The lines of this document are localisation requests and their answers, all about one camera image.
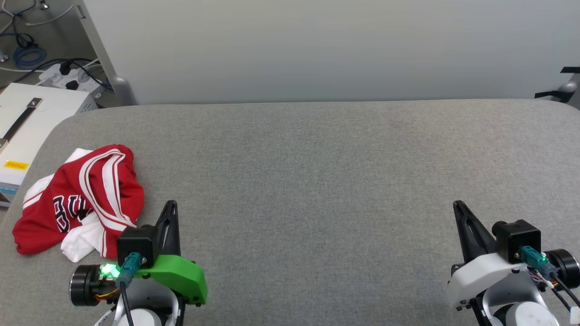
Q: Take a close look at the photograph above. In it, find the white metal equipment box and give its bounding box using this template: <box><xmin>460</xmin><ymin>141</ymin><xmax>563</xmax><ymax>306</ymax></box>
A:
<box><xmin>0</xmin><ymin>83</ymin><xmax>98</xmax><ymax>208</ymax></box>

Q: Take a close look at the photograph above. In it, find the black box carry handle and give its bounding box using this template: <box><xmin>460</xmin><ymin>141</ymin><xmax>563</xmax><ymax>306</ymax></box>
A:
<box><xmin>0</xmin><ymin>98</ymin><xmax>43</xmax><ymax>150</ymax></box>

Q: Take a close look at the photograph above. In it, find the red and white basketball jersey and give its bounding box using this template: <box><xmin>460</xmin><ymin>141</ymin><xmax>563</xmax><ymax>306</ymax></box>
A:
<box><xmin>12</xmin><ymin>144</ymin><xmax>145</xmax><ymax>263</ymax></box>

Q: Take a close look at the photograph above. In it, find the right teal-plug black cable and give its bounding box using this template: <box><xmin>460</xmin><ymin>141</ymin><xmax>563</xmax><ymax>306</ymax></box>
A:
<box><xmin>519</xmin><ymin>246</ymin><xmax>580</xmax><ymax>306</ymax></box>

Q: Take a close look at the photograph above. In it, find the light grey partition screen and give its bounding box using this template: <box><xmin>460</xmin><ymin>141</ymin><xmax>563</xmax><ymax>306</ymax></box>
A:
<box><xmin>75</xmin><ymin>0</ymin><xmax>580</xmax><ymax>105</ymax></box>

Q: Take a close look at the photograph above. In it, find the teal-plug black cable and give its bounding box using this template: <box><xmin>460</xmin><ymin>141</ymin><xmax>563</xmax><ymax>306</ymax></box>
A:
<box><xmin>519</xmin><ymin>246</ymin><xmax>580</xmax><ymax>306</ymax></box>
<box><xmin>115</xmin><ymin>253</ymin><xmax>145</xmax><ymax>326</ymax></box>

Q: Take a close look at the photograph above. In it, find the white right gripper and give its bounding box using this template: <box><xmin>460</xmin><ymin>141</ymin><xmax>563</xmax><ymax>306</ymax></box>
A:
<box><xmin>446</xmin><ymin>201</ymin><xmax>540</xmax><ymax>311</ymax></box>

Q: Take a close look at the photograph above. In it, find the black left gripper motor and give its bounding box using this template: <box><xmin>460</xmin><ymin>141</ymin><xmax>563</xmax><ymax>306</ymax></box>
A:
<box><xmin>69</xmin><ymin>265</ymin><xmax>104</xmax><ymax>307</ymax></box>

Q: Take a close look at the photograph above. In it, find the left teal-plug black cable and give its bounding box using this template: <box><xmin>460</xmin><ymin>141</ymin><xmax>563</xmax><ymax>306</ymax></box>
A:
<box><xmin>115</xmin><ymin>253</ymin><xmax>145</xmax><ymax>326</ymax></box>

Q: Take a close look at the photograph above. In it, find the blue coiled cable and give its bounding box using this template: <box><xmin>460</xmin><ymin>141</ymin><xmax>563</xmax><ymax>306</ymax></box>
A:
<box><xmin>13</xmin><ymin>45</ymin><xmax>47</xmax><ymax>69</ymax></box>

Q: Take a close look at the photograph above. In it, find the white power strip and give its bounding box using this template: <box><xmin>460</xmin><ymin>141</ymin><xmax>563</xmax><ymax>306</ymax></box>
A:
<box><xmin>39</xmin><ymin>62</ymin><xmax>106</xmax><ymax>98</ymax></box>

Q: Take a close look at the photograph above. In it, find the black right gripper motor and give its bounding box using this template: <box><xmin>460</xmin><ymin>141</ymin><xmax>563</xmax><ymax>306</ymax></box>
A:
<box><xmin>546</xmin><ymin>249</ymin><xmax>580</xmax><ymax>289</ymax></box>

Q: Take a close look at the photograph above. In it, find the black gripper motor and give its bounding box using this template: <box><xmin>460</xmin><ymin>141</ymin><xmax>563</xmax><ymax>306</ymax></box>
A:
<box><xmin>69</xmin><ymin>265</ymin><xmax>104</xmax><ymax>307</ymax></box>
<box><xmin>546</xmin><ymin>249</ymin><xmax>580</xmax><ymax>289</ymax></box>

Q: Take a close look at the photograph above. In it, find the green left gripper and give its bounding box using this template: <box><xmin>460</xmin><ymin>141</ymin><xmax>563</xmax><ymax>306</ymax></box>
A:
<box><xmin>134</xmin><ymin>200</ymin><xmax>208</xmax><ymax>305</ymax></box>

